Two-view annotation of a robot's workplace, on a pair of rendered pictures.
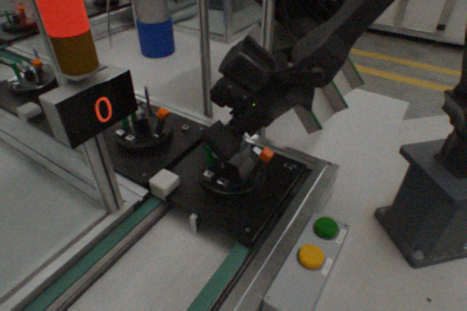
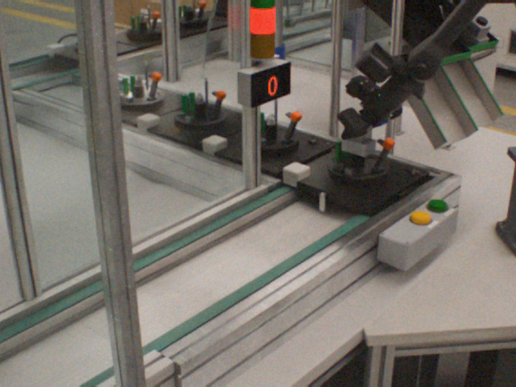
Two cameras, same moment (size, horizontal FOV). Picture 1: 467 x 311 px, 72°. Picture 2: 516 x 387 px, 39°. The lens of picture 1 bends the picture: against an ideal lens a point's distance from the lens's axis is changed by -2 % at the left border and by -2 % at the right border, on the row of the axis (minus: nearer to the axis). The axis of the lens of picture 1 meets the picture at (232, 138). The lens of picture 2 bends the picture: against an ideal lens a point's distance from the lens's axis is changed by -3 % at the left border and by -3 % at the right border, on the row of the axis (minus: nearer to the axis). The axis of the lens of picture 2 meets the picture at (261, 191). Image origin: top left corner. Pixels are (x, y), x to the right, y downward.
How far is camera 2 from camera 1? 108 cm
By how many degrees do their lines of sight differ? 13
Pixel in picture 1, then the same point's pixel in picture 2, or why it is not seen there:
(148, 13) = not seen: hidden behind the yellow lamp
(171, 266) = (302, 229)
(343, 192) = (471, 213)
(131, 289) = (271, 237)
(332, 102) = (463, 125)
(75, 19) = (271, 24)
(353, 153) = (490, 188)
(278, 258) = (393, 218)
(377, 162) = not seen: hidden behind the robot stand
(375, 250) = (489, 248)
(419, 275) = not seen: outside the picture
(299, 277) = (409, 227)
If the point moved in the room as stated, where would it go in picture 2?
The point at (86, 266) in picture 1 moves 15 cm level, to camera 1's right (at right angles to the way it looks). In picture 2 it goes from (235, 216) to (308, 221)
